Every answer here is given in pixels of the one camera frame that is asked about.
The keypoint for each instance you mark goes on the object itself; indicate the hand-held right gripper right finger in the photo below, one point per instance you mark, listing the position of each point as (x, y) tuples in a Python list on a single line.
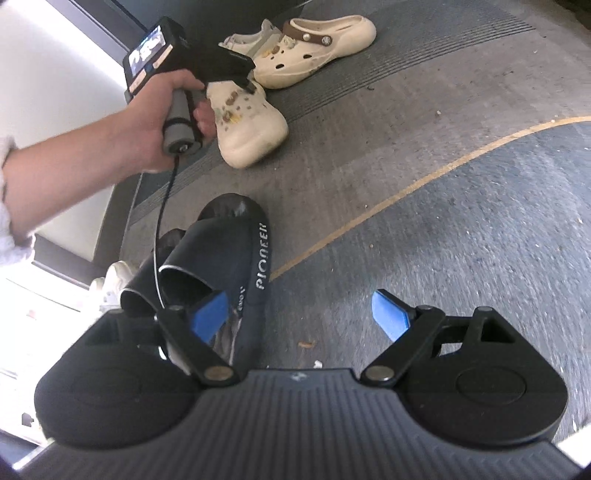
[(390, 316)]

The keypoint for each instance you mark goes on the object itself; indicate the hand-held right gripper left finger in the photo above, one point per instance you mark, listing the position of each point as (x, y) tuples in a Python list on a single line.
[(210, 318)]

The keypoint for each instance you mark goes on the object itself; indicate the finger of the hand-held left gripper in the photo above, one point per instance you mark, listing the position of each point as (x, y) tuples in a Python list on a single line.
[(244, 85)]

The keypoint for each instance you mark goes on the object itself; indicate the black slide sandal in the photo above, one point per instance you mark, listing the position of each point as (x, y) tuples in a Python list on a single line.
[(147, 286), (249, 240)]

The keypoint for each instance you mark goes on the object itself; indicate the white chunky leather sneaker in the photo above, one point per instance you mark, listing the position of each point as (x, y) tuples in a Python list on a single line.
[(115, 281)]

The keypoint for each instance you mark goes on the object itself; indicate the person's left forearm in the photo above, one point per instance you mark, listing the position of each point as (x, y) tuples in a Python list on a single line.
[(60, 180)]

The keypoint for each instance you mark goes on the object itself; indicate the person's left hand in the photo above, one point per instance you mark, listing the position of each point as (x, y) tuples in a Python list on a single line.
[(138, 129)]

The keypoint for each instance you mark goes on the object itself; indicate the grey floor mat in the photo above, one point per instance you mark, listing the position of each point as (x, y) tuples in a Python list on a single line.
[(415, 138)]

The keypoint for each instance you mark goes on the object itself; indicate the white fuzzy sleeve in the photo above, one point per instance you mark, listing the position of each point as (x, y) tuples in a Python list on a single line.
[(11, 240)]

